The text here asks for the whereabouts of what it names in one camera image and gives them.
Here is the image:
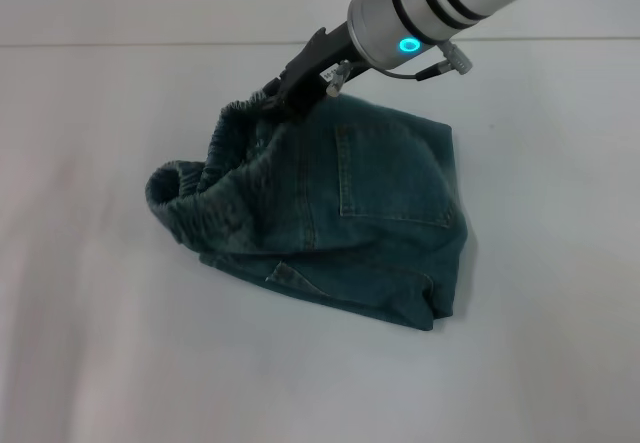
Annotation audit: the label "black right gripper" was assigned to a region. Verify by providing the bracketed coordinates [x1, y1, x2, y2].
[259, 21, 369, 125]

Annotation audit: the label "blue denim shorts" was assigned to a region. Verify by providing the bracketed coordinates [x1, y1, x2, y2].
[143, 89, 470, 335]

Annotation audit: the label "silver connector plug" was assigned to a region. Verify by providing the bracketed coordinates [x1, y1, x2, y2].
[323, 59, 352, 99]

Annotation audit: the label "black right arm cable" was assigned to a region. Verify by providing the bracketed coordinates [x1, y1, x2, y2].
[383, 41, 474, 83]

